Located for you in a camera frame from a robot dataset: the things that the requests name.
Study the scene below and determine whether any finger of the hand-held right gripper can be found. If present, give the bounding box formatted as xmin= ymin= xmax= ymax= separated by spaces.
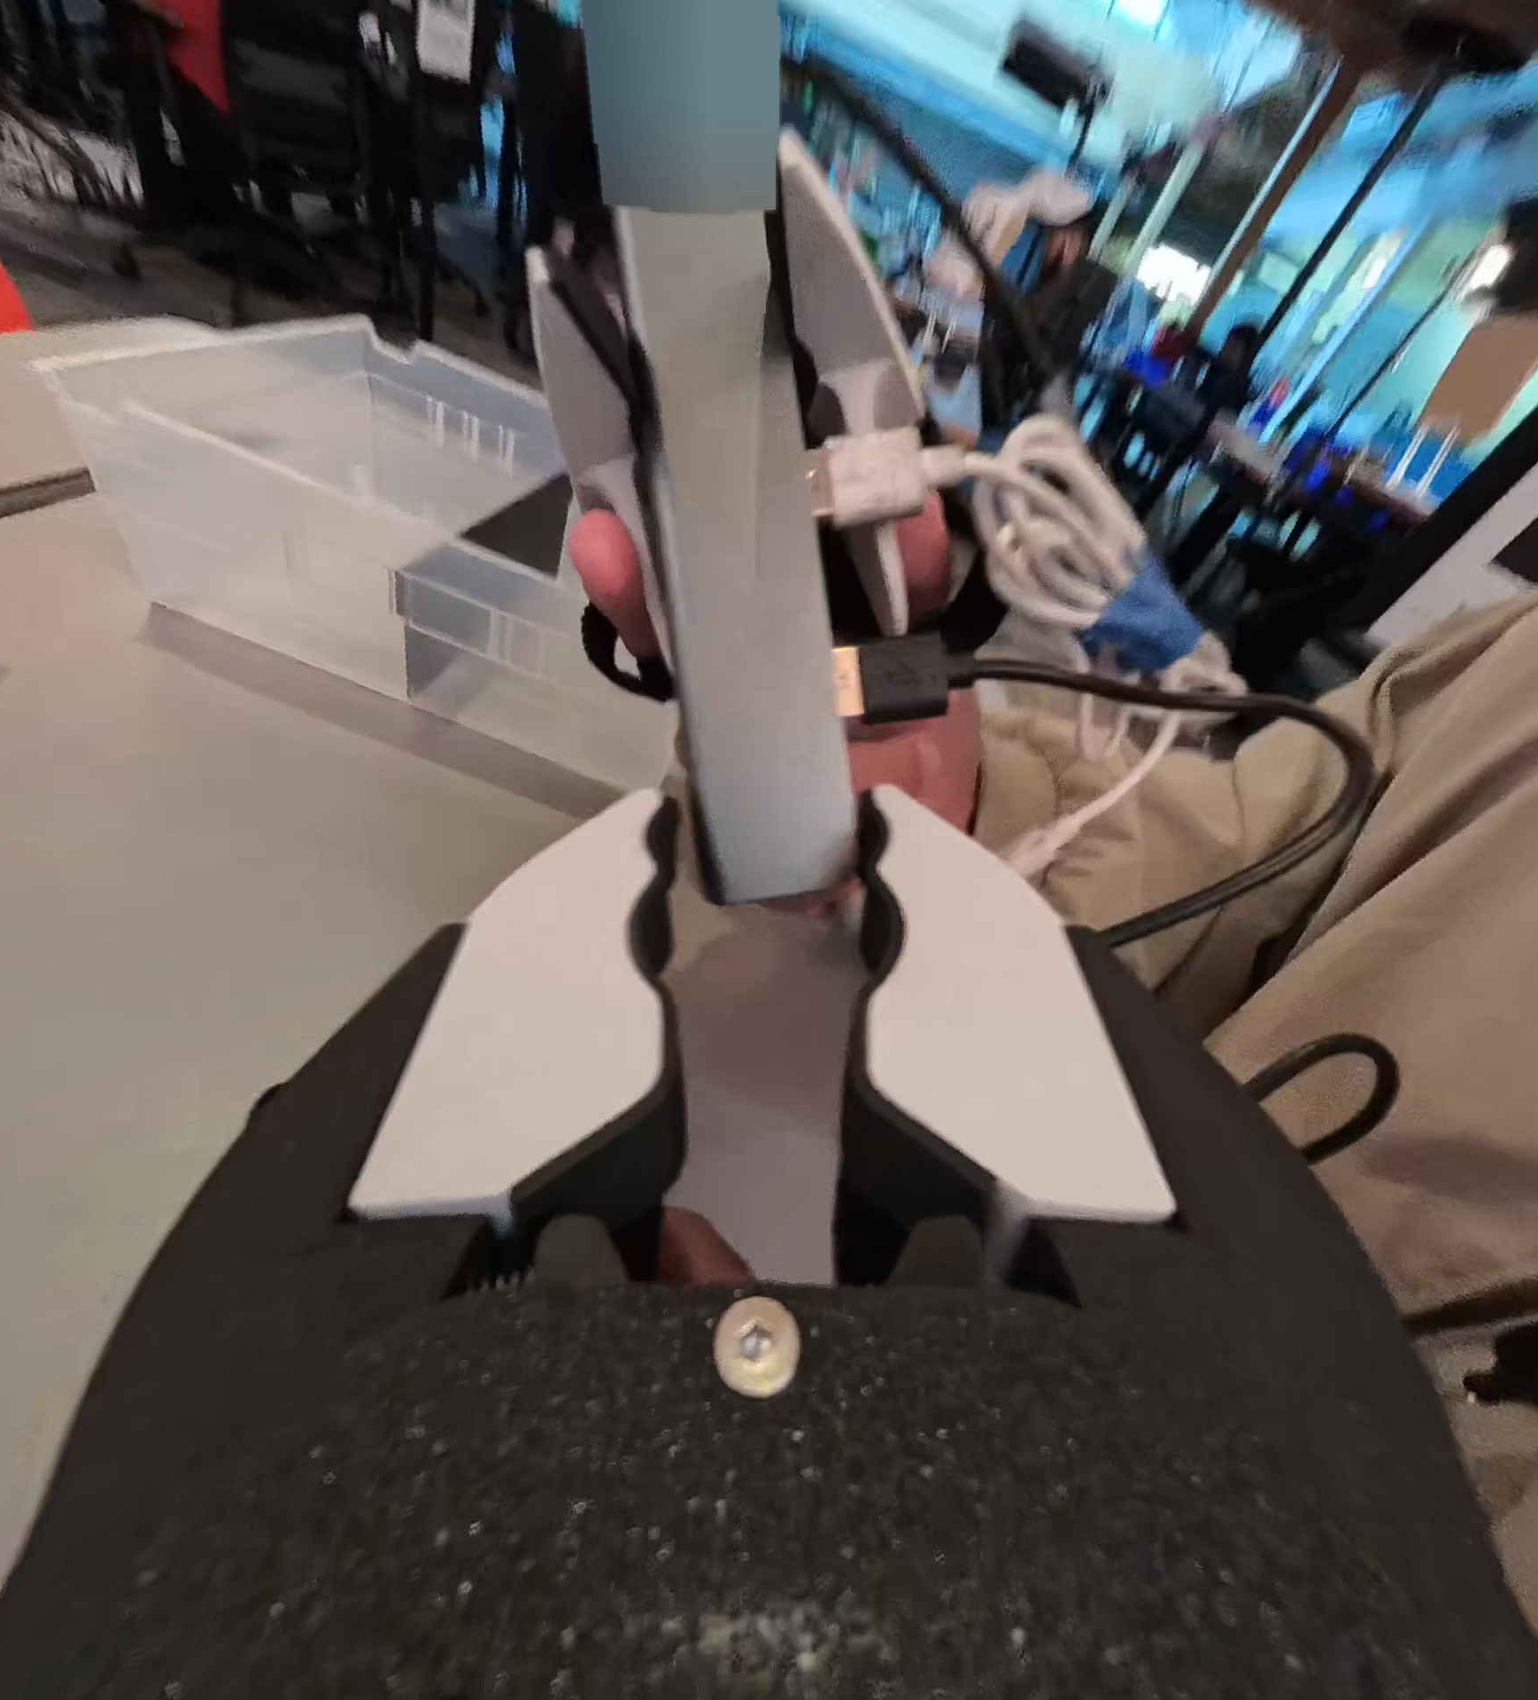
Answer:
xmin=526 ymin=245 xmax=666 ymax=647
xmin=775 ymin=133 xmax=930 ymax=640

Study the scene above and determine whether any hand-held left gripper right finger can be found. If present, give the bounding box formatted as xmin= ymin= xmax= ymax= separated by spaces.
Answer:
xmin=844 ymin=783 xmax=1180 ymax=1246

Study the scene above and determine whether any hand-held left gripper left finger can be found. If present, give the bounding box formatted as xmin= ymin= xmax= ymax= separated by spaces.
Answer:
xmin=346 ymin=787 xmax=691 ymax=1233

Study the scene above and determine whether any white USB cable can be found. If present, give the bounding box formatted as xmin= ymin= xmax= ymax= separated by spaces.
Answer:
xmin=806 ymin=412 xmax=1255 ymax=879

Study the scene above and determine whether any black USB cable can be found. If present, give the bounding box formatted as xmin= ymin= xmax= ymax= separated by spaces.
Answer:
xmin=833 ymin=635 xmax=1404 ymax=1169

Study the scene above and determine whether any grey USB hub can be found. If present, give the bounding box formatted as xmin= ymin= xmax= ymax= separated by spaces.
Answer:
xmin=610 ymin=206 xmax=856 ymax=909

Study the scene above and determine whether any clear plastic bin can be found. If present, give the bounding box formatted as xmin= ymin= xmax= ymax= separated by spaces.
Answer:
xmin=36 ymin=316 xmax=684 ymax=819

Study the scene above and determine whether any person's right hand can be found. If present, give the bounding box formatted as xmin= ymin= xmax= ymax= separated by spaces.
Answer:
xmin=567 ymin=495 xmax=985 ymax=922

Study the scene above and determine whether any black bin divider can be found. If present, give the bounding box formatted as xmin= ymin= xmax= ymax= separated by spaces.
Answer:
xmin=456 ymin=475 xmax=578 ymax=580

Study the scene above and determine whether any printed tag sign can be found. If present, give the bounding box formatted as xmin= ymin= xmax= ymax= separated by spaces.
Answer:
xmin=1359 ymin=445 xmax=1538 ymax=654

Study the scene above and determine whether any person's beige jacket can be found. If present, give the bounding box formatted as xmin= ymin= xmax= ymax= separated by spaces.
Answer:
xmin=1168 ymin=744 xmax=1538 ymax=1700

